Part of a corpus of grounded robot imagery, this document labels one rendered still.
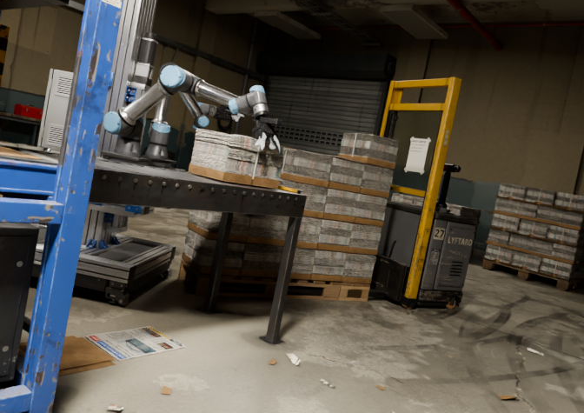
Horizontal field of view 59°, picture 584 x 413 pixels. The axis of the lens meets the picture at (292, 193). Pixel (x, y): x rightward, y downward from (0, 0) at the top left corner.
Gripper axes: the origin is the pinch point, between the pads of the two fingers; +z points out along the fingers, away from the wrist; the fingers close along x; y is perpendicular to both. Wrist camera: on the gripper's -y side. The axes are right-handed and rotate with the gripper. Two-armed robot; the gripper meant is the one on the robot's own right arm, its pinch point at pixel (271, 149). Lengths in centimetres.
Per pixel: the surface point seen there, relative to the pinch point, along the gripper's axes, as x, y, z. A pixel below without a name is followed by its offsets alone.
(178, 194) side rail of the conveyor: 53, 6, 26
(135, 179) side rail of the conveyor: 75, 2, 23
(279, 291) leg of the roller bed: -26, 37, 62
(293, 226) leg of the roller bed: -26.3, 18.8, 31.5
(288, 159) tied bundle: -94, 70, -38
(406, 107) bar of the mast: -207, 25, -86
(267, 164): -8.0, 12.0, 1.7
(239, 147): 11.7, 9.7, -3.6
